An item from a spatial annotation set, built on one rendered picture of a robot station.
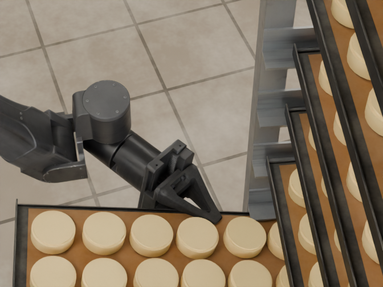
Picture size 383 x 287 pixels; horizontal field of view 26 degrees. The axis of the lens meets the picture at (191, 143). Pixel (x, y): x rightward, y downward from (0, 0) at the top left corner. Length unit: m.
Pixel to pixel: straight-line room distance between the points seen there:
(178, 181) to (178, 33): 1.62
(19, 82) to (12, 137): 1.53
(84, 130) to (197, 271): 0.22
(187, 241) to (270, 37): 0.28
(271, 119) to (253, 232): 0.17
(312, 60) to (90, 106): 0.29
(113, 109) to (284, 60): 0.25
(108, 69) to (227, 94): 0.37
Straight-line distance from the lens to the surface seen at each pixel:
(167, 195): 1.01
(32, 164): 1.05
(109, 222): 0.97
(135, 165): 1.04
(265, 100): 0.90
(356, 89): 0.69
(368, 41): 0.58
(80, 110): 1.00
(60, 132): 1.07
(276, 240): 1.01
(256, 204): 1.05
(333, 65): 0.71
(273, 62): 0.83
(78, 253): 0.97
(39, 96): 2.48
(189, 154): 1.03
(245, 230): 1.01
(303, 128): 0.89
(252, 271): 0.98
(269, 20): 0.82
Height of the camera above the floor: 1.81
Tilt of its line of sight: 51 degrees down
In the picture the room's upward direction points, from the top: straight up
